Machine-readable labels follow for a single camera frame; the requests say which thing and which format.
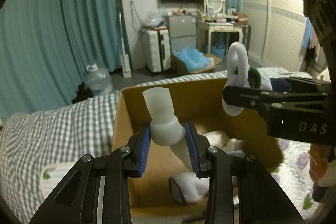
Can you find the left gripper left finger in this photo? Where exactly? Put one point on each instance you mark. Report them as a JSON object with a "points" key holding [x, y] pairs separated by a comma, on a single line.
{"points": [[75, 198]]}

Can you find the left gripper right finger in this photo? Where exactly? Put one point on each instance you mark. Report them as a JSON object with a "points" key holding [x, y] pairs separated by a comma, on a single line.
{"points": [[261, 199]]}

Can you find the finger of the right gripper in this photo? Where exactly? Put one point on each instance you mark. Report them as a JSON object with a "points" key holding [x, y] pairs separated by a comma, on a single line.
{"points": [[307, 100], [300, 85]]}

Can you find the white green plush toy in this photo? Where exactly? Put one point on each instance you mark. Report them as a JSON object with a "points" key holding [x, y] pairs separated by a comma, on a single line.
{"points": [[240, 73]]}

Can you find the white sock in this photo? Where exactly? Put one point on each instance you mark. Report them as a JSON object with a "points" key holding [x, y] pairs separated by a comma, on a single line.
{"points": [[187, 188], [165, 128]]}

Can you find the operator hand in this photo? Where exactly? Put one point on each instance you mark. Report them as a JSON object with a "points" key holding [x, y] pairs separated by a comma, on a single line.
{"points": [[322, 165]]}

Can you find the hanging clothes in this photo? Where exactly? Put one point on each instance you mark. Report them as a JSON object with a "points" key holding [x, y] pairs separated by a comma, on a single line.
{"points": [[310, 40]]}

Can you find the white sock in box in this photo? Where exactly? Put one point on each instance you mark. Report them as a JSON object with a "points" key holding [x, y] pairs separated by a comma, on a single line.
{"points": [[187, 188]]}

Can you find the white floral quilt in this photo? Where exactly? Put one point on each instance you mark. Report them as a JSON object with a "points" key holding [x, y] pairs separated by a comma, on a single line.
{"points": [[293, 176]]}

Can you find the blue plastic bag pile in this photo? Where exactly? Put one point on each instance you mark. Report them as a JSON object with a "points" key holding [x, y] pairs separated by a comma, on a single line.
{"points": [[193, 59]]}

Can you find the grey checkered bedsheet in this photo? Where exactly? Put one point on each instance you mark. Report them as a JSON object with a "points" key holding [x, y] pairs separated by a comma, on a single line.
{"points": [[30, 142]]}

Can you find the floor cardboard box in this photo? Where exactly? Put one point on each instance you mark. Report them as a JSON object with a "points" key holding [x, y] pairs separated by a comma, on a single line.
{"points": [[182, 71]]}

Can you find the white dressing table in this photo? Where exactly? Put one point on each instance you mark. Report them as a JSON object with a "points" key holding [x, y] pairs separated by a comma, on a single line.
{"points": [[206, 29]]}

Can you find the white louvered wardrobe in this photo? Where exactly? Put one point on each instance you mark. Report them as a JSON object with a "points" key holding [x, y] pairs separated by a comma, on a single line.
{"points": [[277, 31]]}

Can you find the white suitcase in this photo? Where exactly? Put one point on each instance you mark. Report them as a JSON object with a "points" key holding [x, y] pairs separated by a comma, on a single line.
{"points": [[156, 45]]}

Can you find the clear water jug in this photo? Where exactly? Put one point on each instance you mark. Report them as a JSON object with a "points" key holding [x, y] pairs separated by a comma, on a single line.
{"points": [[98, 80]]}

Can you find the clear plastic bag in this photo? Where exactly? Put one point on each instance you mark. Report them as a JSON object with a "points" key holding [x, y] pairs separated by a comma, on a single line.
{"points": [[154, 19]]}

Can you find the green curtain left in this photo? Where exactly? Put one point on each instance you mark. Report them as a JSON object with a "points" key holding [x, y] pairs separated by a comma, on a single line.
{"points": [[46, 46]]}

